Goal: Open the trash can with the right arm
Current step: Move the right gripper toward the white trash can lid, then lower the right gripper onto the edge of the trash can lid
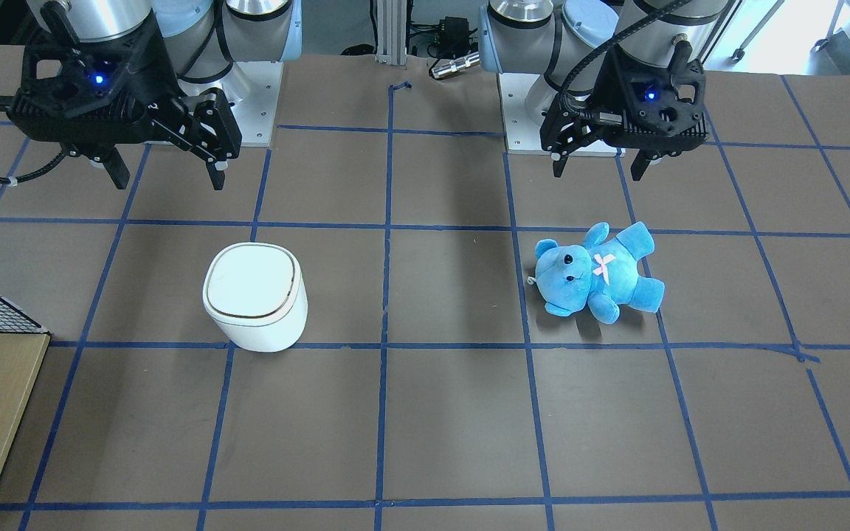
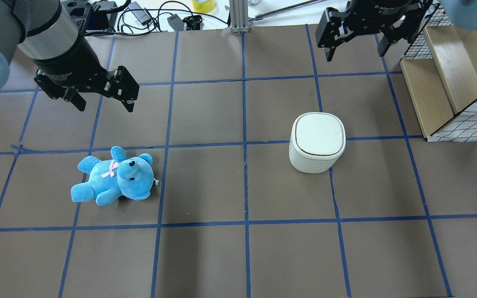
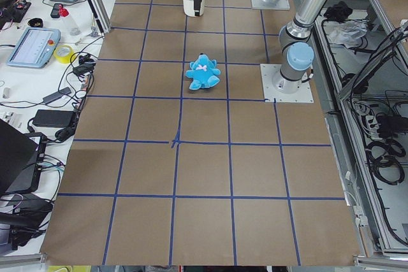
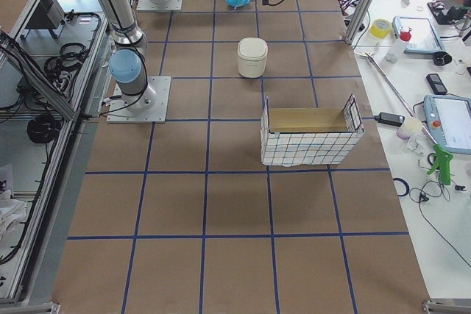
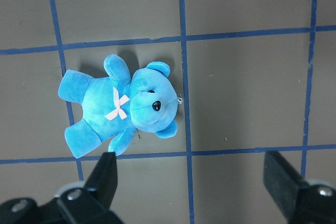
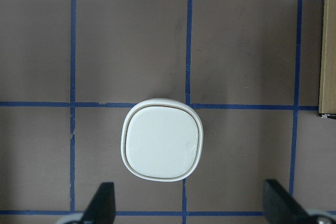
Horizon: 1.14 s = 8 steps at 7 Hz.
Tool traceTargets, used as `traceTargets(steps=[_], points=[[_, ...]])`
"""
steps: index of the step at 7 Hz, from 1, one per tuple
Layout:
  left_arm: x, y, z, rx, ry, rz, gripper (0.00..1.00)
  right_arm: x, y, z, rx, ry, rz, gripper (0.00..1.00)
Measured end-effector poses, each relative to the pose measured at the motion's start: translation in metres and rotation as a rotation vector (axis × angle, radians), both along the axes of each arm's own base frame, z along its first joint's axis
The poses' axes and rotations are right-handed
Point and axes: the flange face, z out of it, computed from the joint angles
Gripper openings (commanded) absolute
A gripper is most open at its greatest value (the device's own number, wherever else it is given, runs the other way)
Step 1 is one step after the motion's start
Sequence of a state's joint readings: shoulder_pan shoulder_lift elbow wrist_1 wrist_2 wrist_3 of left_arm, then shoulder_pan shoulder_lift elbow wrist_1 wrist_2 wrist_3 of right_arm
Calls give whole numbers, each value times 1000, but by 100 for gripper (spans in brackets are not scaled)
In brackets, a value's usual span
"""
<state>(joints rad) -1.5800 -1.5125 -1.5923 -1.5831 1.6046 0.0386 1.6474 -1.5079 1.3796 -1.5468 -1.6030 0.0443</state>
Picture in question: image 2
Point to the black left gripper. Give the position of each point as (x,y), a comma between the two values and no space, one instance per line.
(68,62)

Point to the black clamp device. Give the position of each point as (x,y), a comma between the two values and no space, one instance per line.
(190,23)

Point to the metal rod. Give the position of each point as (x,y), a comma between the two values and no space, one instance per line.
(284,10)

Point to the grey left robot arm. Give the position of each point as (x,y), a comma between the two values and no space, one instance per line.
(53,34)

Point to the white trash can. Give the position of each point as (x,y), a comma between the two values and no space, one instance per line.
(317,140)

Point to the yellow tape roll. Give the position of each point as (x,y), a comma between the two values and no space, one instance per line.
(203,6)

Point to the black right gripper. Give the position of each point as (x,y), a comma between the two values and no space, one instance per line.
(387,11)

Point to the black power adapter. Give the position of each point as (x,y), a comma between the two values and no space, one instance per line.
(140,14)

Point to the wooden wire shelf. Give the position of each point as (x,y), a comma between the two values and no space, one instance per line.
(440,70)

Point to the aluminium frame post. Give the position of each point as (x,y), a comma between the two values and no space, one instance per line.
(238,13)

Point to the blue teddy bear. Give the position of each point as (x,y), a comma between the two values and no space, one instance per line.
(108,180)

